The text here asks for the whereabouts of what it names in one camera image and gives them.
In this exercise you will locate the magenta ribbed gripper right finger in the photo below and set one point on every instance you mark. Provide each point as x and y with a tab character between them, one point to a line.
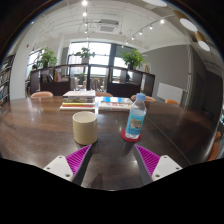
152	166

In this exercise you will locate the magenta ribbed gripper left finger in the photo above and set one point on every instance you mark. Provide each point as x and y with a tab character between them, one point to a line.
71	167

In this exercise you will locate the clear plastic water bottle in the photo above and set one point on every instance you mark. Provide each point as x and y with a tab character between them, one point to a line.
135	120

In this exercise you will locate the cream ceramic cup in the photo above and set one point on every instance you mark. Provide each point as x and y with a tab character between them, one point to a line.
85	127

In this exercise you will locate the red round coaster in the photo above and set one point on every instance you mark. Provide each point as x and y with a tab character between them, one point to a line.
122	134

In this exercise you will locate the orange chair right edge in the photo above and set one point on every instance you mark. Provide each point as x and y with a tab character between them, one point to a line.
215	148

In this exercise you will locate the stack of books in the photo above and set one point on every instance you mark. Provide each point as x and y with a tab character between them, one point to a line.
78	100

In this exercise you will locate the orange chair rightmost back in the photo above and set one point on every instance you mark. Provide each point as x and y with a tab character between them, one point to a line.
169	101

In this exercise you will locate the blue covered book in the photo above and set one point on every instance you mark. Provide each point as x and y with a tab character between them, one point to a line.
114	104

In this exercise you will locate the orange chair far right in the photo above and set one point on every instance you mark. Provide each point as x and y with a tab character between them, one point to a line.
142	96

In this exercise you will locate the orange chair behind books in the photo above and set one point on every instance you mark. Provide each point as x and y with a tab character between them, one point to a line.
105	94

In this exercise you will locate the orange chair far left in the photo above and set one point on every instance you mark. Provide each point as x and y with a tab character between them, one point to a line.
42	94

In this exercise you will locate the black shelf divider unit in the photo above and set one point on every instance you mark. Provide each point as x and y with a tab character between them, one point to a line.
121	82

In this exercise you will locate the right potted green plant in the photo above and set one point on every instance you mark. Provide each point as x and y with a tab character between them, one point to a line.
132	59

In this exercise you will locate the potted green plant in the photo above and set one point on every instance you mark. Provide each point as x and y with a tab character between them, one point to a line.
132	59
85	54
47	58

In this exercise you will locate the middle potted green plant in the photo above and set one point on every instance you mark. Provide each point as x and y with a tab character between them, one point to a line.
85	54

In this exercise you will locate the left potted green plant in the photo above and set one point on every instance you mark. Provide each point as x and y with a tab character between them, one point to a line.
47	58

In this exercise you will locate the dark wooden bookshelf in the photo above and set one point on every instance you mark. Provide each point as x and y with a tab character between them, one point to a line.
5	74

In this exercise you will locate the ceiling air conditioner unit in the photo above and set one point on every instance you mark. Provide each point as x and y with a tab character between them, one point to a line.
108	26

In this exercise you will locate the white wall radiator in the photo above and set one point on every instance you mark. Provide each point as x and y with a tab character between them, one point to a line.
166	91

